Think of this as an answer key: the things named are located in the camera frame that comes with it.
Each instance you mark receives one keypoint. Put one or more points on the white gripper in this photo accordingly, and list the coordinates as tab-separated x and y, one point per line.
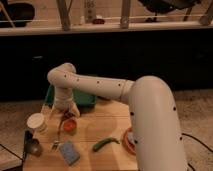
67	105

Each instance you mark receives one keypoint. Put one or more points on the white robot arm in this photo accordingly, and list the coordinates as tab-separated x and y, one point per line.
153	113

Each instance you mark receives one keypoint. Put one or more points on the green plastic bin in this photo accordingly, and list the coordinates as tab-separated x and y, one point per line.
82	99

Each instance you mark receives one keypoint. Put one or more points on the metal fork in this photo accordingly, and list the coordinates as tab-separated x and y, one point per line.
56	141

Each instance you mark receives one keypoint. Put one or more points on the blue sponge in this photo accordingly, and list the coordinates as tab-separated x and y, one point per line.
69	153

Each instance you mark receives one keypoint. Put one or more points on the green chili pepper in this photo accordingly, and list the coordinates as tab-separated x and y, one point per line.
96	147

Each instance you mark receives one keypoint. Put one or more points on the black chair left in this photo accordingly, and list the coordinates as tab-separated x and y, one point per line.
20	13

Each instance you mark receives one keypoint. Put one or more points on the black chair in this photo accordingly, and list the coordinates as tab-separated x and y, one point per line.
166	6
20	13

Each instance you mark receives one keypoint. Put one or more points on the black chair right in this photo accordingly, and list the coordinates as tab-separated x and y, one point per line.
166	6

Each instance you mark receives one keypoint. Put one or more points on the wooden railing post left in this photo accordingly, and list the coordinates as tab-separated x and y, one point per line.
64	15

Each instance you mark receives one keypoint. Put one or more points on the wooden railing post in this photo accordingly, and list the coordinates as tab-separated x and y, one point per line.
125	13
64	15

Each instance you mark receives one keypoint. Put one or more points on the wooden railing post middle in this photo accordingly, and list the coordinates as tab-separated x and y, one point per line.
125	13

